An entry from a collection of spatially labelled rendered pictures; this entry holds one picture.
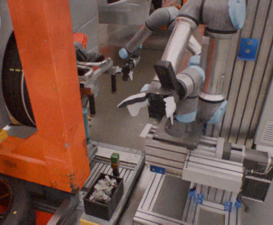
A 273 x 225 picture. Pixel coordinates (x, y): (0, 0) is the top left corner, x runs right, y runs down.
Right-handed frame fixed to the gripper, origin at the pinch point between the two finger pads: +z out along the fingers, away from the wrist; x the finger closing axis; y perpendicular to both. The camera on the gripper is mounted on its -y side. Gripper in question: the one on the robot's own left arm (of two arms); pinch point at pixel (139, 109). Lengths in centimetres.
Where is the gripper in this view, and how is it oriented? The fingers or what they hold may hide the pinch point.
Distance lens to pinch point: 63.3
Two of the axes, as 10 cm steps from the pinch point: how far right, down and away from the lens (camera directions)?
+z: -5.6, 4.3, -7.1
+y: 1.2, 8.9, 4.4
